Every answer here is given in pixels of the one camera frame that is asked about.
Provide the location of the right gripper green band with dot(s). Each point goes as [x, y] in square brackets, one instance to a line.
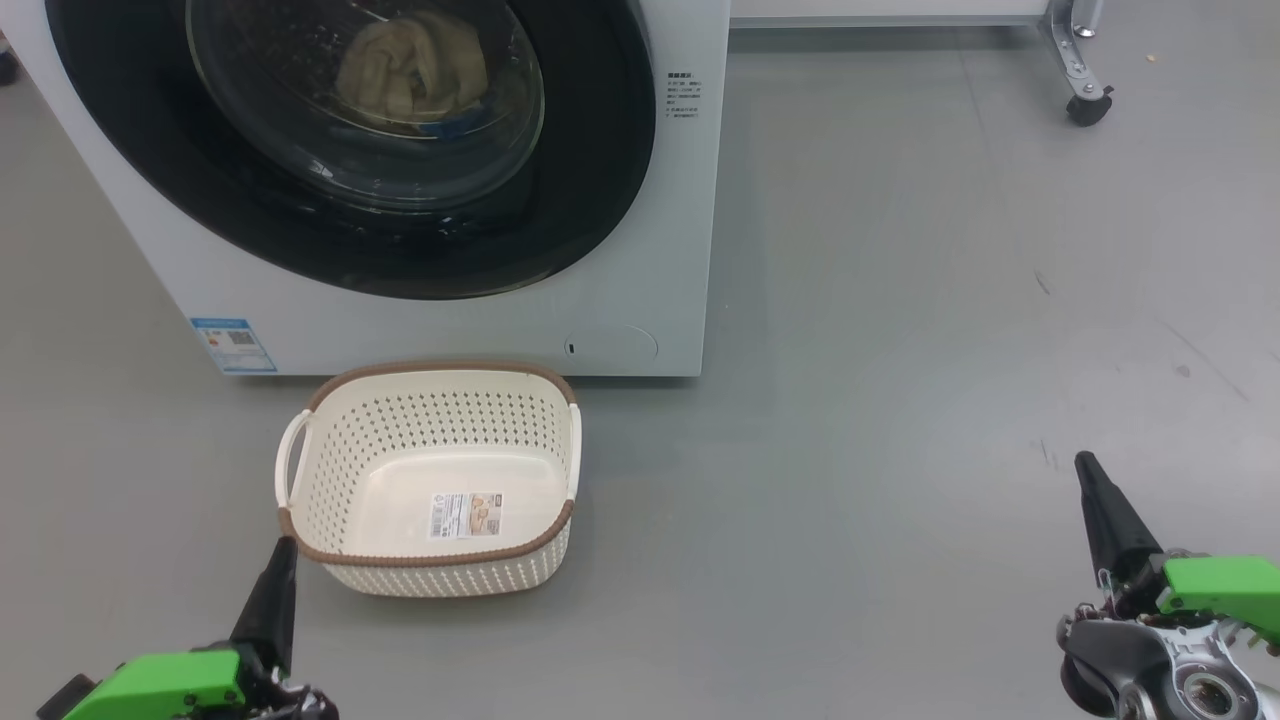
[1220, 590]

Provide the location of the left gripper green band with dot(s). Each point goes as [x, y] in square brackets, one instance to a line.
[170, 685]

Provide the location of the black washing machine glass door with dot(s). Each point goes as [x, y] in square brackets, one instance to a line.
[580, 200]

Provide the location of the cream laundry basket brown rim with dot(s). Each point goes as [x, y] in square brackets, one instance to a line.
[340, 470]

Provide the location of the basket product label sticker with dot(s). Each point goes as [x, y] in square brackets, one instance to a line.
[466, 515]

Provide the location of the white washing machine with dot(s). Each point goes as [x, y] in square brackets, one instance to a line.
[680, 250]

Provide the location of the blue energy label sticker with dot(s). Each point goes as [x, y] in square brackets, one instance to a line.
[234, 346]

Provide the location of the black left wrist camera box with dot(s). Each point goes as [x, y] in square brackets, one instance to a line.
[65, 700]

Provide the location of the metal frame with caster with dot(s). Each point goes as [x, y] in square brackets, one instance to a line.
[1075, 60]

